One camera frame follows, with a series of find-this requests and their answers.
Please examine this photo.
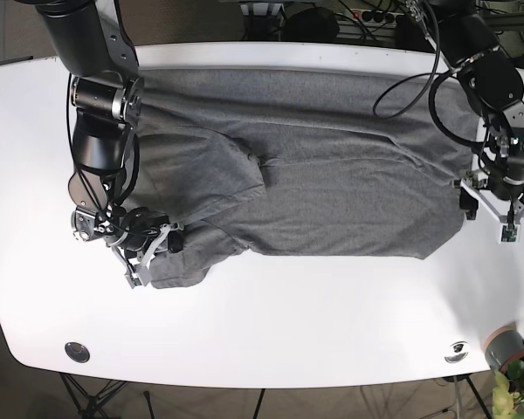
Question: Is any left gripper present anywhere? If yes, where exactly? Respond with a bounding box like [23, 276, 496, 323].
[452, 169, 524, 225]

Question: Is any right silver table grommet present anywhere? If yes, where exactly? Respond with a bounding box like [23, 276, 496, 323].
[444, 341, 470, 364]

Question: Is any silver table grommet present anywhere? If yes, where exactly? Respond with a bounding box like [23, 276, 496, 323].
[444, 341, 470, 364]
[65, 342, 90, 363]

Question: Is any dark grey T-shirt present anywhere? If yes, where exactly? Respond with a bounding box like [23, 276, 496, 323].
[127, 69, 473, 288]

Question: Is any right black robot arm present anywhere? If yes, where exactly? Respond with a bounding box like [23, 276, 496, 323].
[32, 0, 183, 287]

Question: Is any left silver table grommet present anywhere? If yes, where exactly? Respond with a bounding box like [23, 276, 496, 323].
[65, 342, 90, 363]

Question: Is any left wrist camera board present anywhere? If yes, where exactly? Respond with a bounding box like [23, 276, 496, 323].
[500, 223, 520, 243]

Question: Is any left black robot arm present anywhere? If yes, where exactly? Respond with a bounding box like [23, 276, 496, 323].
[403, 1, 524, 237]

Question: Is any grey plant pot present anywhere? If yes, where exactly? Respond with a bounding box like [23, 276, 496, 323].
[481, 323, 524, 373]

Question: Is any green potted plant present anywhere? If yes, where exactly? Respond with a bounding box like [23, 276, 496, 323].
[492, 359, 524, 419]

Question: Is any black table leg frame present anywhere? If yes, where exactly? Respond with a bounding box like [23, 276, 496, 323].
[59, 373, 128, 419]

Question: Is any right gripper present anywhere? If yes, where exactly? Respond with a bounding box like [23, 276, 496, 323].
[111, 222, 184, 273]

